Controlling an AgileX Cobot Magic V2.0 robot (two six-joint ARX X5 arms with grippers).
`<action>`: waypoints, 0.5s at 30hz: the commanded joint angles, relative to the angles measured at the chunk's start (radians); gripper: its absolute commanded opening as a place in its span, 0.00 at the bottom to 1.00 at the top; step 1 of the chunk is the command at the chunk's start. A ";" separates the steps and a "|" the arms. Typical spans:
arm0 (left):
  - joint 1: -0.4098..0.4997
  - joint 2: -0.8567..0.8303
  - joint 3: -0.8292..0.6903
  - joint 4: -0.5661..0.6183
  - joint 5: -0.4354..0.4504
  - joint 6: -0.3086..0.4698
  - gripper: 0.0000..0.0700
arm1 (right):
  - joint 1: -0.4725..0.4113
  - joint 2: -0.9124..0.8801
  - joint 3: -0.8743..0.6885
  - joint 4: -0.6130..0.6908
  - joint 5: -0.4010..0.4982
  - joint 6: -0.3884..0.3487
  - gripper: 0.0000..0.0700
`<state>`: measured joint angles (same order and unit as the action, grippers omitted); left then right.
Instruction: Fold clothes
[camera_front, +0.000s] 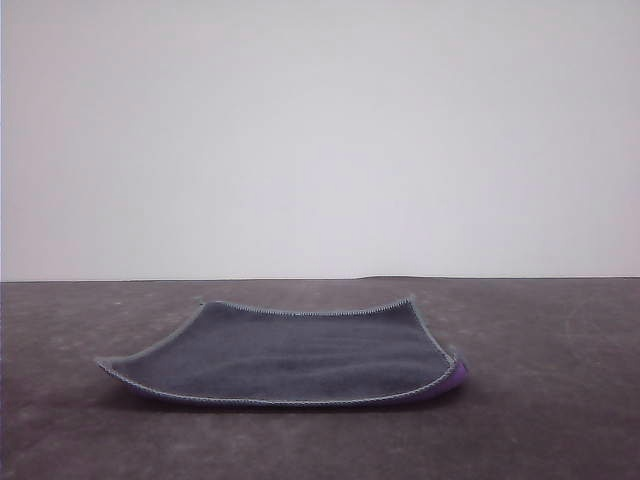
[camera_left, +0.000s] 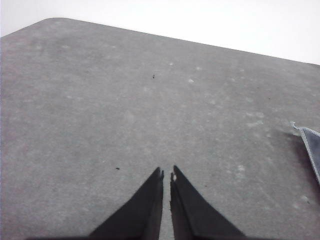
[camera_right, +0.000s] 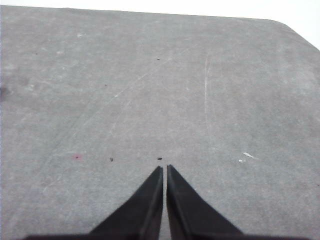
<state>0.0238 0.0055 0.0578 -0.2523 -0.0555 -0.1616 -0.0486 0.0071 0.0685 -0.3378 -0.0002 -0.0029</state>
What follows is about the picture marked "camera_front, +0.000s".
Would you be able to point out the purple towel with grey hem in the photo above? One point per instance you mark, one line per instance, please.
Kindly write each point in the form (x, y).
(280, 350)

